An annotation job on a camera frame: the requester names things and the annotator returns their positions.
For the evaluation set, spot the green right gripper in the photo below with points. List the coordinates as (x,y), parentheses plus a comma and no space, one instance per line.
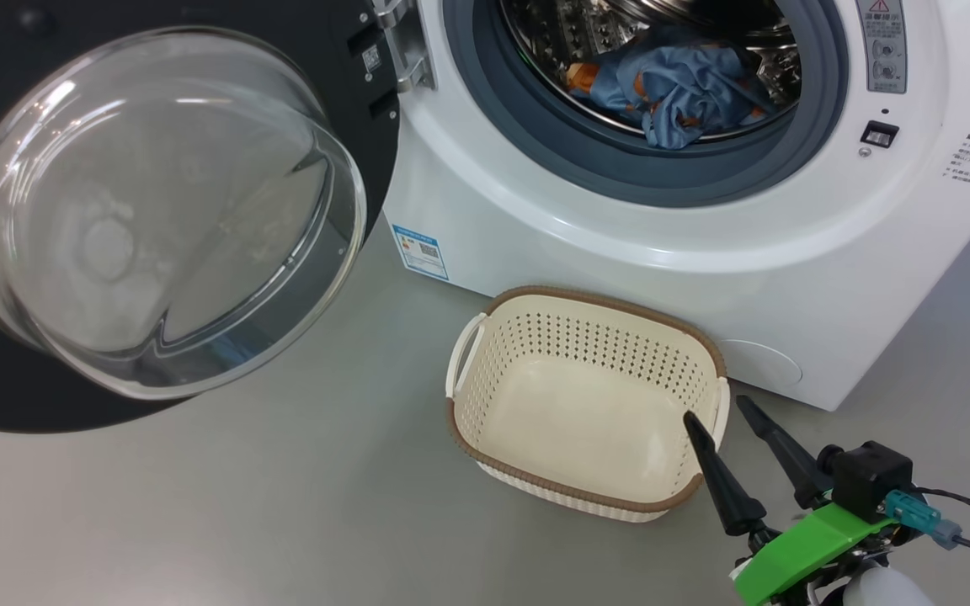
(796,555)

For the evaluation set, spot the blue dog print garment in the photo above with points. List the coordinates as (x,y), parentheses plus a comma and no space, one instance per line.
(687,93)

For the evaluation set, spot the black washer door glass bowl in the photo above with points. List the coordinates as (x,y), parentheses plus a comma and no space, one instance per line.
(157,210)

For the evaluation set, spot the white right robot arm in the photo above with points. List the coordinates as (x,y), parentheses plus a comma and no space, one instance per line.
(885,589)

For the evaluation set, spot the cream laundry basket brown rim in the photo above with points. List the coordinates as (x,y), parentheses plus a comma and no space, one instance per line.
(586,421)

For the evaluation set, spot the white front-load washing machine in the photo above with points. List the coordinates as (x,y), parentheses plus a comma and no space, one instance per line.
(704,252)

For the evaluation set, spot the blue energy label sticker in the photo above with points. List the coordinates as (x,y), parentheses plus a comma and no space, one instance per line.
(420,251)

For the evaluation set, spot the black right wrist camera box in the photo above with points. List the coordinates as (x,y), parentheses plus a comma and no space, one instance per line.
(868,480)

